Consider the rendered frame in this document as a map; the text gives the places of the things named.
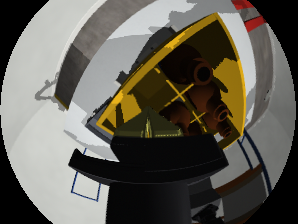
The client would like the brown glass bottle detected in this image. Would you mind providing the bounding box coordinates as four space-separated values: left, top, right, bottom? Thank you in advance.
187 119 202 135

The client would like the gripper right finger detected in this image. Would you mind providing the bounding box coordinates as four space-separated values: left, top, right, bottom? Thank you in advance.
148 106 184 138

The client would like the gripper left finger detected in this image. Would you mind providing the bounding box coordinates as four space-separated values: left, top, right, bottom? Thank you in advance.
113 106 148 138

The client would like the yellow crate with cross dividers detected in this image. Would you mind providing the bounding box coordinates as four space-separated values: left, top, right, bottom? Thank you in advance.
96 12 246 150

